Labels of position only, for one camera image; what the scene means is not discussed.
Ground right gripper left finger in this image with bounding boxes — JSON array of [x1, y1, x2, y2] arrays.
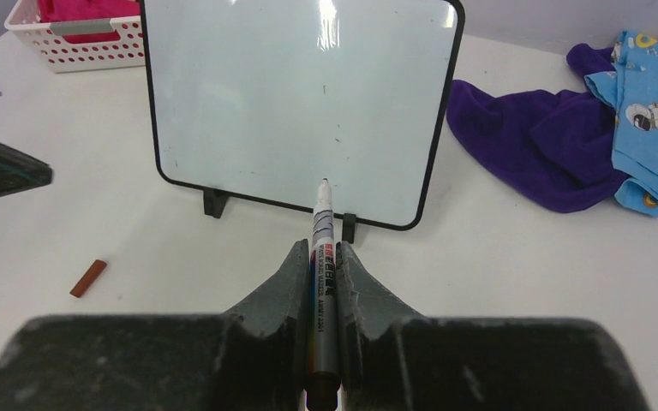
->
[[0, 240, 308, 410]]

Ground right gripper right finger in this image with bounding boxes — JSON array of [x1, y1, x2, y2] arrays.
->
[[338, 242, 649, 410]]

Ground red whiteboard marker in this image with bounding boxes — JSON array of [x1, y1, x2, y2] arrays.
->
[[304, 179, 341, 410]]

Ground red marker cap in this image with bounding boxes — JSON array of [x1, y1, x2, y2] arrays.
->
[[69, 259, 108, 298]]

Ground black framed whiteboard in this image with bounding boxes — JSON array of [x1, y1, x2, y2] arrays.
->
[[141, 1, 466, 231]]

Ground magenta cloth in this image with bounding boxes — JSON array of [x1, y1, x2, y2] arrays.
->
[[37, 0, 141, 44]]

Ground white plastic basket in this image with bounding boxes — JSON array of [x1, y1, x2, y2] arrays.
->
[[3, 1, 146, 74]]

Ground purple cloth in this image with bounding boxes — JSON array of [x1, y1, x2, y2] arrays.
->
[[446, 43, 631, 215]]

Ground blue patterned cloth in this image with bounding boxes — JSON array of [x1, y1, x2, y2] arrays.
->
[[584, 31, 658, 218]]

